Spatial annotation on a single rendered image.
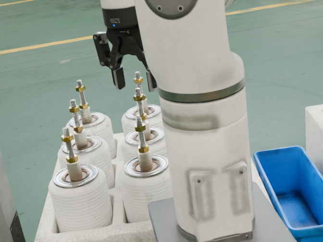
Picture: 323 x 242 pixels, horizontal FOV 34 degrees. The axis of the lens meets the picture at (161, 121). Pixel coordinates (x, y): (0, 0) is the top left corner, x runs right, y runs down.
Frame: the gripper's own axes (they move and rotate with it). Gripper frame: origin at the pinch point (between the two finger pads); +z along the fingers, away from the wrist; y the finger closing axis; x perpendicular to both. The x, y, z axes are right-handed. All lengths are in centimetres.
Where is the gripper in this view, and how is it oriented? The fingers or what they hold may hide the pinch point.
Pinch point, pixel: (136, 82)
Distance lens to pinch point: 95.0
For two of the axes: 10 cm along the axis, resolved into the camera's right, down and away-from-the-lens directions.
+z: 1.3, 9.1, 4.0
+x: 4.7, -4.1, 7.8
